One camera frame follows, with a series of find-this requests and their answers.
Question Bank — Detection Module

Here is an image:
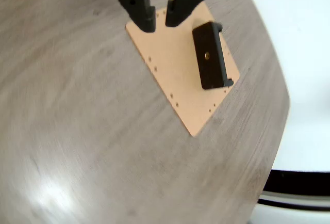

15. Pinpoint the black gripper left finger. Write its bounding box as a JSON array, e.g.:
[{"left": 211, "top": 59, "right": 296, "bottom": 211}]
[{"left": 104, "top": 0, "right": 157, "bottom": 33}]

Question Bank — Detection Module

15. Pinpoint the black block with brass inserts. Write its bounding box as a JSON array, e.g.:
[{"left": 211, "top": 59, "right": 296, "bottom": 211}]
[{"left": 192, "top": 21, "right": 235, "bottom": 90}]

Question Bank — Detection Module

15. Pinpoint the orange board with small holes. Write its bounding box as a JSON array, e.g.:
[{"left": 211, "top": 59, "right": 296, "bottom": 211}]
[{"left": 125, "top": 1, "right": 240, "bottom": 137}]

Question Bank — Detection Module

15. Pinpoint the black baseboard strip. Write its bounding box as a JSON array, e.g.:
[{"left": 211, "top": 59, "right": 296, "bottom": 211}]
[{"left": 257, "top": 169, "right": 330, "bottom": 212}]

